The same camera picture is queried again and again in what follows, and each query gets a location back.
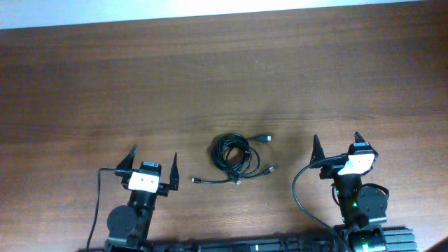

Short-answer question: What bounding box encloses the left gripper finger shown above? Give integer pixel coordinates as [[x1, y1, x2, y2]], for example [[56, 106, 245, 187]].
[[169, 153, 180, 191], [115, 145, 137, 171]]

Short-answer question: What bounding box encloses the black short USB cable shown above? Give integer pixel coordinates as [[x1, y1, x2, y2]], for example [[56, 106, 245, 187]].
[[191, 171, 242, 186]]

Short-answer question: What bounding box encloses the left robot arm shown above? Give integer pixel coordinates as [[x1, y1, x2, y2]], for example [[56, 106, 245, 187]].
[[104, 147, 179, 252]]

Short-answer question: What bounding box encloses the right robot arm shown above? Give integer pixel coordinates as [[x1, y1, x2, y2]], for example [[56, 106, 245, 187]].
[[310, 132, 389, 251]]

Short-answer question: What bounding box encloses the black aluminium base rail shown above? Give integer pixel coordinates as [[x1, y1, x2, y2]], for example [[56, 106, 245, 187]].
[[90, 227, 419, 252]]

